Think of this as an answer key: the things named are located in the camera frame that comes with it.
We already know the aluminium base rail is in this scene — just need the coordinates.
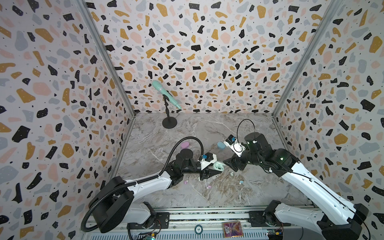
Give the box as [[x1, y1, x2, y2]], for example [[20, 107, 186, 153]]
[[81, 207, 323, 240]]

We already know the black microphone stand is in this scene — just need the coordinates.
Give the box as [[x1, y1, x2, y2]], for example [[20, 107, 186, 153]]
[[162, 95, 177, 129]]

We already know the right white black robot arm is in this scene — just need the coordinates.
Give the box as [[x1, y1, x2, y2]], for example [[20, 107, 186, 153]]
[[224, 132, 369, 240]]

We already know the mint green earbud case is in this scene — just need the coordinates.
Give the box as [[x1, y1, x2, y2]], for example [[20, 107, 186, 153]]
[[213, 161, 225, 172]]

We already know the colourful square card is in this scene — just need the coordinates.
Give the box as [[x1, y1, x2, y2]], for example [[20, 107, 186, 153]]
[[222, 221, 244, 238]]

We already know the round black white button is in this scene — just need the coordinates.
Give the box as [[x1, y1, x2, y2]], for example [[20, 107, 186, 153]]
[[194, 225, 203, 235]]

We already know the pink earbud case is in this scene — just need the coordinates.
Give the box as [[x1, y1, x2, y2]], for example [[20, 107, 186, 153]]
[[180, 141, 190, 149]]

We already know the mint green microphone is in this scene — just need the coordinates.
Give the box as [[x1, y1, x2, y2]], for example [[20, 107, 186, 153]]
[[152, 80, 182, 110]]

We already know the blue earbud case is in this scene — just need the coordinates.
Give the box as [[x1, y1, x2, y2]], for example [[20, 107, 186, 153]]
[[217, 142, 226, 150]]

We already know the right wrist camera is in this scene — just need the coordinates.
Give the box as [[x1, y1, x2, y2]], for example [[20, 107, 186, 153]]
[[224, 135, 246, 157]]

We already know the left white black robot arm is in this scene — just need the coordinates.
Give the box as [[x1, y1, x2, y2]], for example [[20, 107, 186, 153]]
[[81, 149, 225, 233]]

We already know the left black corrugated cable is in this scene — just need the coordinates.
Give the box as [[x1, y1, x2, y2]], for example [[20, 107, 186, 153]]
[[80, 136, 205, 233]]

